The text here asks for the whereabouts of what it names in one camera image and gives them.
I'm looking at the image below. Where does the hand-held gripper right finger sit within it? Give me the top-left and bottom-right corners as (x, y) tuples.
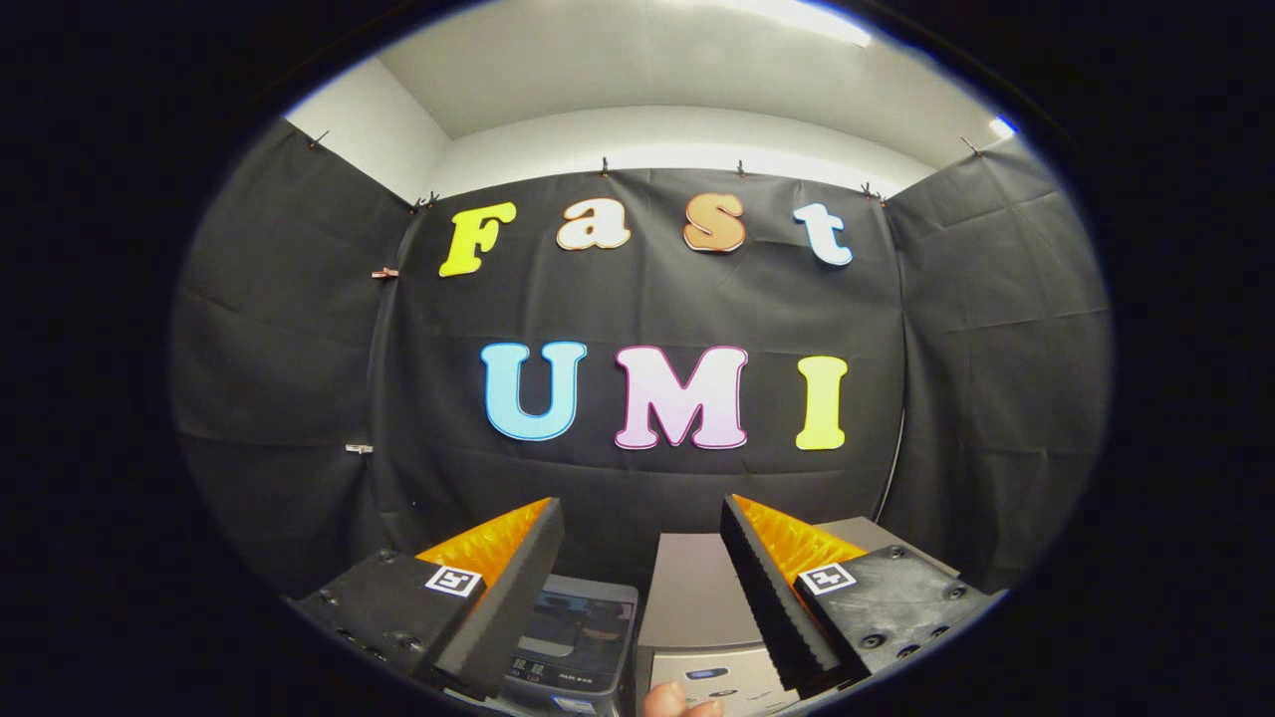
(719, 493), (1002, 700)

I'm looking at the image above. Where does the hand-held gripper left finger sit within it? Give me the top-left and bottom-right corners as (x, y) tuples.
(292, 496), (567, 703)

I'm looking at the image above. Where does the grey washing machine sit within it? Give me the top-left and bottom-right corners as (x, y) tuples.
(498, 574), (640, 716)

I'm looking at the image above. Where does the beige box appliance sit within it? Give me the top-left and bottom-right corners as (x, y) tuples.
(635, 516), (962, 716)

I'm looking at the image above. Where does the black backdrop cloth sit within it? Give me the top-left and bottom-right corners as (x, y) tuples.
(169, 118), (1112, 598)

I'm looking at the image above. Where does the row of black clips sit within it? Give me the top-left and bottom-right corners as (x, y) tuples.
(307, 129), (982, 212)

